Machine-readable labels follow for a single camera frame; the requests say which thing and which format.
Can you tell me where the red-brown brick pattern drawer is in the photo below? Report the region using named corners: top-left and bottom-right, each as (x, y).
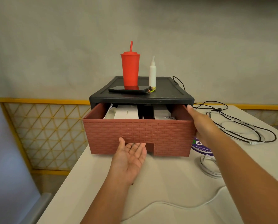
top-left (82, 103), bottom-right (197, 157)

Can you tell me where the black smartphone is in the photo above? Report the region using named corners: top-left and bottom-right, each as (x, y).
top-left (108, 86), bottom-right (151, 95)

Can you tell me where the person's left forearm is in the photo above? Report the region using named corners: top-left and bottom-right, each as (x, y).
top-left (80, 174), bottom-right (133, 224)

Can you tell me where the yellow lattice railing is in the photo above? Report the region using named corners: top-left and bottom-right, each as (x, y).
top-left (0, 98), bottom-right (278, 176)

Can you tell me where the white squeeze bottle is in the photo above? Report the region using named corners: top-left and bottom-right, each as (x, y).
top-left (149, 56), bottom-right (157, 88)

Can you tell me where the person's right forearm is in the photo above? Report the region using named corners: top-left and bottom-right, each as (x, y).
top-left (209, 134), bottom-right (278, 224)

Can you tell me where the thick white coiled cable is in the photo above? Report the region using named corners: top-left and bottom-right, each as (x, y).
top-left (121, 154), bottom-right (227, 222)

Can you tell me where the pale blue panel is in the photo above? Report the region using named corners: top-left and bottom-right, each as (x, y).
top-left (0, 83), bottom-right (42, 224)

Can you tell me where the white paper sheet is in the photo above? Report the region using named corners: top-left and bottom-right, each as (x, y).
top-left (103, 103), bottom-right (118, 119)

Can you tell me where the black cable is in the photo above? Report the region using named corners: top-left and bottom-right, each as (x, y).
top-left (172, 76), bottom-right (277, 143)

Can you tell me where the person's left hand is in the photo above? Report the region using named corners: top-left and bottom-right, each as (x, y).
top-left (108, 137), bottom-right (147, 185)

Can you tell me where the red plastic tumbler with lid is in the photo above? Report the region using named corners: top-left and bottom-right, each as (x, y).
top-left (120, 51), bottom-right (141, 87)

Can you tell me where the grey white box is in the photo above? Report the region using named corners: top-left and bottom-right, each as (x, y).
top-left (153, 105), bottom-right (176, 121)

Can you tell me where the person's right hand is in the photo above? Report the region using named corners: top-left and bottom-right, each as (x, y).
top-left (186, 105), bottom-right (223, 150)

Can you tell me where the white cardboard box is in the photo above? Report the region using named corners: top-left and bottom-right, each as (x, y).
top-left (114, 105), bottom-right (139, 120)

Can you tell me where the purple round sticker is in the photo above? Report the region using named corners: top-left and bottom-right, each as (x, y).
top-left (191, 137), bottom-right (215, 157)

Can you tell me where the black plastic drawer cabinet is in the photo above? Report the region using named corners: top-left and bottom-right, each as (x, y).
top-left (89, 76), bottom-right (195, 120)

